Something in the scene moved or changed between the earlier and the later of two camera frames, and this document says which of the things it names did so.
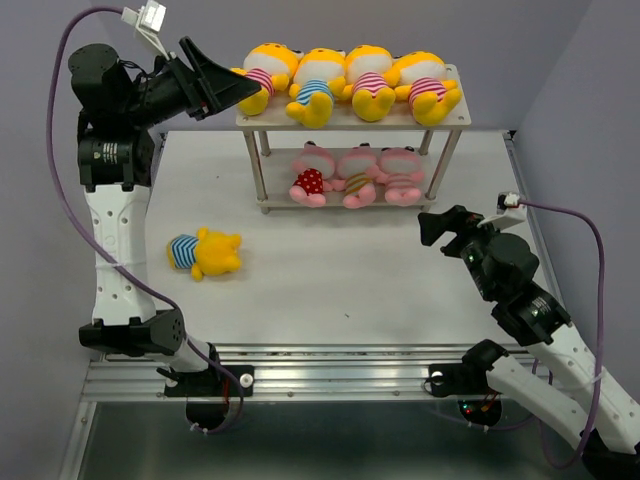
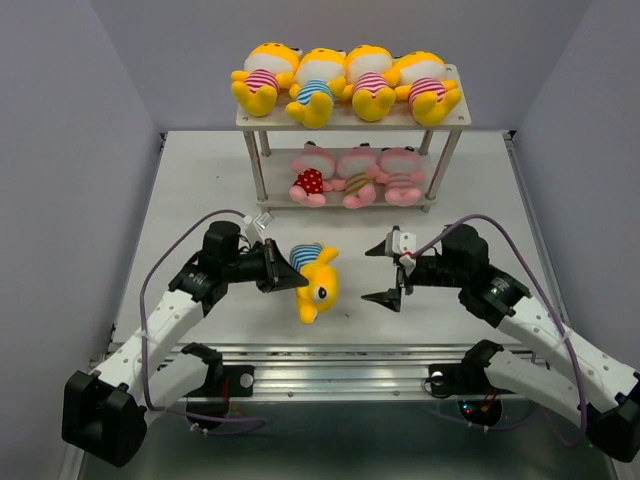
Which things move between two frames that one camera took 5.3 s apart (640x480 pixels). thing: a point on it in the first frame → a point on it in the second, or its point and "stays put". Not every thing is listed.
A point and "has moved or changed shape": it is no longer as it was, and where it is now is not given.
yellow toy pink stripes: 367,86 stays put
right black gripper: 456,218 → 392,297
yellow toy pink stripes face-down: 269,65 stays put
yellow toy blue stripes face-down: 207,253 has moved or changed shape
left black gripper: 205,87 → 277,274
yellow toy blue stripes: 319,77 stays put
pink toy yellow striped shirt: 355,166 stays put
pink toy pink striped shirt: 400,170 stays put
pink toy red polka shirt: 314,165 stays put
